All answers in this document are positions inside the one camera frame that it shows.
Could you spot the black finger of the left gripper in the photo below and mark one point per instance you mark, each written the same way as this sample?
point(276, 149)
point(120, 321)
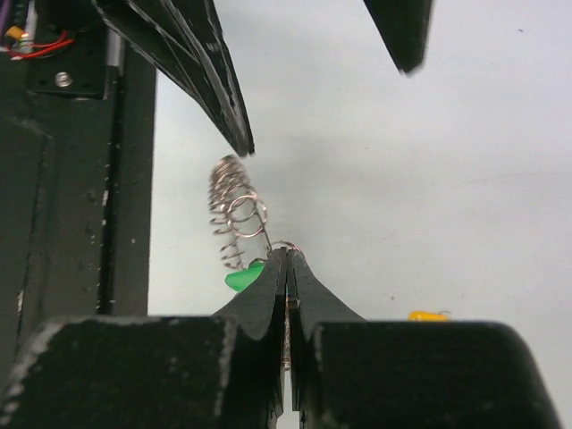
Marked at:
point(184, 41)

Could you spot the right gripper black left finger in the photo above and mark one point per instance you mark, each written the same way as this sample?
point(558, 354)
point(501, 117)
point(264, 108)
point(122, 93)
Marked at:
point(218, 371)

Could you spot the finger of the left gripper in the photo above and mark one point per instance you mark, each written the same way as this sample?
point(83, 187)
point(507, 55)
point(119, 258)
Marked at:
point(403, 26)

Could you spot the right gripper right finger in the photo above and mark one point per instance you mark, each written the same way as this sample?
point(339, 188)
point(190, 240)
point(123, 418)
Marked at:
point(348, 372)

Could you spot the yellow key tag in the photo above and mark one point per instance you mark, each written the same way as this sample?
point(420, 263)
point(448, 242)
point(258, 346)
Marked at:
point(423, 316)

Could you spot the green key tag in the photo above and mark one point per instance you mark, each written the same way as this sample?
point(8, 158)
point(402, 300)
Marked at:
point(240, 280)

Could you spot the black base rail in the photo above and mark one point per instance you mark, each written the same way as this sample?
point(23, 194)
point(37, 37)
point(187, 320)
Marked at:
point(77, 138)

